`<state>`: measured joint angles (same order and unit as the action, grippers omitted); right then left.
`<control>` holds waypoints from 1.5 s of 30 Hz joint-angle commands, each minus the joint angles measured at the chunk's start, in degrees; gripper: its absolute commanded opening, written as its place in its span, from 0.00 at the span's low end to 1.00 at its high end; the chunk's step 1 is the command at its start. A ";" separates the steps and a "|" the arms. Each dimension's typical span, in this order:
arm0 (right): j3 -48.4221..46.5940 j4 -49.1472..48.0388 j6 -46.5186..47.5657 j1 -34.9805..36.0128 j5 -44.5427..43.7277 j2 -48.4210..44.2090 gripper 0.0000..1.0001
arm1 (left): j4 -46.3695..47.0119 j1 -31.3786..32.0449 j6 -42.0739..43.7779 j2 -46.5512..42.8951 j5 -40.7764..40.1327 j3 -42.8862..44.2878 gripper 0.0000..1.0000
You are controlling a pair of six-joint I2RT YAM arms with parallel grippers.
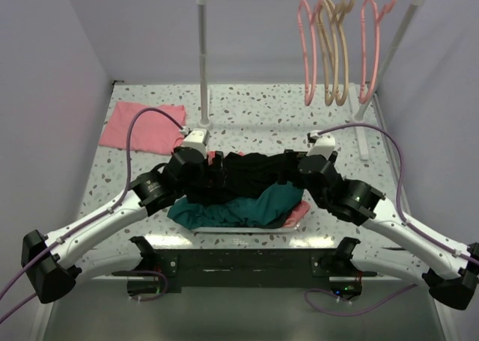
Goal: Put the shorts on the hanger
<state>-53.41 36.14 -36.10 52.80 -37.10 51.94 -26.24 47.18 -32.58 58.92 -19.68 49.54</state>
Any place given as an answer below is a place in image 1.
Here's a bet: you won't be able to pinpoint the pink garment in tray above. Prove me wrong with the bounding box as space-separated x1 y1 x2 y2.
283 200 311 228

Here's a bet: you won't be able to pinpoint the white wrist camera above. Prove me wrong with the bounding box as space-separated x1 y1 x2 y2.
306 130 336 159
180 128 210 157

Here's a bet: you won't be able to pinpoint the pink plastic hanger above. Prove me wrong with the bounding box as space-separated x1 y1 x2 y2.
359 0 401 105
297 0 327 108

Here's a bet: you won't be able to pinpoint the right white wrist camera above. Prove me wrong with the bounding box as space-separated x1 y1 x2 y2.
306 130 336 159

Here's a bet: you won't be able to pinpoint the pink folded shirt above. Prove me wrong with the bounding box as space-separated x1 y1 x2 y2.
99 101 186 156

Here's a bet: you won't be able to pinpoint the beige wooden hanger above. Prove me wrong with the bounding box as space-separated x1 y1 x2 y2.
333 0 356 106
316 0 343 106

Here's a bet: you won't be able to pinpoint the black shorts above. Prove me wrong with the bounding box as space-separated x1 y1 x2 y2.
186 151 305 206

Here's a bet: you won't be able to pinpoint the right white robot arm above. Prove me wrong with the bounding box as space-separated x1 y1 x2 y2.
297 155 478 310

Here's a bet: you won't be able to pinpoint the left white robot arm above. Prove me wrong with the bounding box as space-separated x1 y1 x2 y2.
21 144 207 304

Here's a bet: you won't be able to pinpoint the teal garment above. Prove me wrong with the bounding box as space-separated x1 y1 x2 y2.
167 183 304 230

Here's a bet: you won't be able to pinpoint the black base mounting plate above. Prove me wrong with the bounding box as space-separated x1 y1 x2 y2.
126 237 363 300

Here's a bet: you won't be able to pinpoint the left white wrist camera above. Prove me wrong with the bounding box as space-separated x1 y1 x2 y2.
180 128 210 157

